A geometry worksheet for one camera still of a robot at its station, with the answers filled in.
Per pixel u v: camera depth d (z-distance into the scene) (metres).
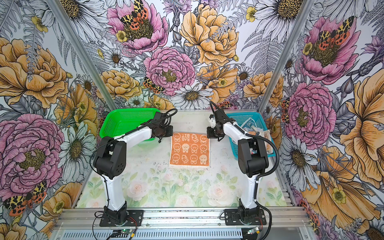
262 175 0.53
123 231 0.71
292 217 0.76
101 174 0.55
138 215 0.75
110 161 0.53
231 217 0.74
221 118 0.80
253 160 0.53
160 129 0.78
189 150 0.99
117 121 1.12
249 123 1.12
